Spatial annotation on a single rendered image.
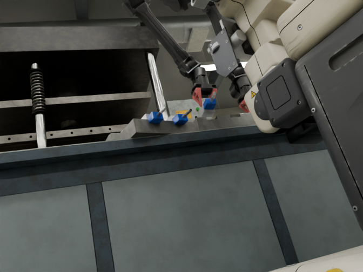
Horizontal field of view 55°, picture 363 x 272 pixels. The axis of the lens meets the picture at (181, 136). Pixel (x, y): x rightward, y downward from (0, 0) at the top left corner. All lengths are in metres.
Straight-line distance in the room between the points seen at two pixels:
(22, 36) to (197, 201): 1.67
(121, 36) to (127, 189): 1.50
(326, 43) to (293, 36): 0.09
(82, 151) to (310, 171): 0.90
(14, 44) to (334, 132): 2.07
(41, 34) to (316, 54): 1.99
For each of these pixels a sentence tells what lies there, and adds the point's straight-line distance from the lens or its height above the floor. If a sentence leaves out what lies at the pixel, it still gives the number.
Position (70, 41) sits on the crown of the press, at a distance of 2.46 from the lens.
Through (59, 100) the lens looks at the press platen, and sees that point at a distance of 2.35.
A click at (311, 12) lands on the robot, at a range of 0.81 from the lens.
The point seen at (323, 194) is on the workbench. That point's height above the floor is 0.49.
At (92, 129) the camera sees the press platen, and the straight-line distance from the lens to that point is 2.22.
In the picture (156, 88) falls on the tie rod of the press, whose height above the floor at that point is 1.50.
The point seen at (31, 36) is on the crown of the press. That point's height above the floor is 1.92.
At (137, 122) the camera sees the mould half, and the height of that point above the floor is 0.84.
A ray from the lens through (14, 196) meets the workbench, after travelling 1.23.
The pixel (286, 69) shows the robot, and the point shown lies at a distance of 0.91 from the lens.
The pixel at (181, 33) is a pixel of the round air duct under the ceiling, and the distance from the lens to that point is 5.38.
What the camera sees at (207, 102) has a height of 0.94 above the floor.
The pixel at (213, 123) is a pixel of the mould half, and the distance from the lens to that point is 1.42.
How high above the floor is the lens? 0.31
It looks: 22 degrees up
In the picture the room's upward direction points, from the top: 14 degrees counter-clockwise
